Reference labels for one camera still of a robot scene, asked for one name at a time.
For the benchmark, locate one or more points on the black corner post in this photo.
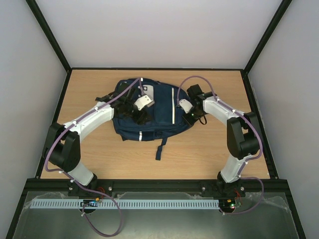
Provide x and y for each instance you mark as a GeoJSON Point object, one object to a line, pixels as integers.
{"type": "Point", "coordinates": [281, 10]}
{"type": "Point", "coordinates": [40, 18]}

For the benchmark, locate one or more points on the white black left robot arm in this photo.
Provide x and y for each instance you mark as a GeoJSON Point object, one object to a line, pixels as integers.
{"type": "Point", "coordinates": [63, 142]}

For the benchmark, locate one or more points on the black left corner post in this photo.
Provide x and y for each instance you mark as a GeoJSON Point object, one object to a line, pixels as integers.
{"type": "Point", "coordinates": [40, 18]}

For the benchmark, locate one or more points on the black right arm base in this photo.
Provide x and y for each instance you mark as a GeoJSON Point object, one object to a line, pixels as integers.
{"type": "Point", "coordinates": [229, 195]}

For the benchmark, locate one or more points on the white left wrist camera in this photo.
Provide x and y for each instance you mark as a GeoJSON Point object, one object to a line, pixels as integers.
{"type": "Point", "coordinates": [144, 101]}

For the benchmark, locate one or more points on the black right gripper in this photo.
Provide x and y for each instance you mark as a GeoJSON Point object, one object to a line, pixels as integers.
{"type": "Point", "coordinates": [189, 117]}

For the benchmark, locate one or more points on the navy blue student backpack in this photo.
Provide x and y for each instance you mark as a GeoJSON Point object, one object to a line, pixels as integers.
{"type": "Point", "coordinates": [167, 116]}

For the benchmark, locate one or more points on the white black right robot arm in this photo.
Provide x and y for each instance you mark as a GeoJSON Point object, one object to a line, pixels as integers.
{"type": "Point", "coordinates": [242, 133]}

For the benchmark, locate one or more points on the black aluminium frame rail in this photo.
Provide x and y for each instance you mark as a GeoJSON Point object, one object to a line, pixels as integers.
{"type": "Point", "coordinates": [160, 186]}

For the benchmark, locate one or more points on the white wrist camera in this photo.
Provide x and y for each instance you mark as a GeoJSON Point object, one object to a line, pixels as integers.
{"type": "Point", "coordinates": [185, 105]}
{"type": "Point", "coordinates": [144, 101]}

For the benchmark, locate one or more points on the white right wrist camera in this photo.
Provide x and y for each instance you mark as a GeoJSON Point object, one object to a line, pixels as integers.
{"type": "Point", "coordinates": [185, 105]}

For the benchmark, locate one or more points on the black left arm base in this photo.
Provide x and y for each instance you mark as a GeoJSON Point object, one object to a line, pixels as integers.
{"type": "Point", "coordinates": [91, 197]}

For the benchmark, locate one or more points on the black right corner post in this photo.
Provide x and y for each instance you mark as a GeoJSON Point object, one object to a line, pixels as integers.
{"type": "Point", "coordinates": [281, 10]}

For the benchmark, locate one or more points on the light blue slotted cable duct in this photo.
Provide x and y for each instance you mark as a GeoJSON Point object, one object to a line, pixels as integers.
{"type": "Point", "coordinates": [125, 204]}

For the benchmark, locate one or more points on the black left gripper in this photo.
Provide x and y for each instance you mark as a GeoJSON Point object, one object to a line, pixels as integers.
{"type": "Point", "coordinates": [141, 119]}

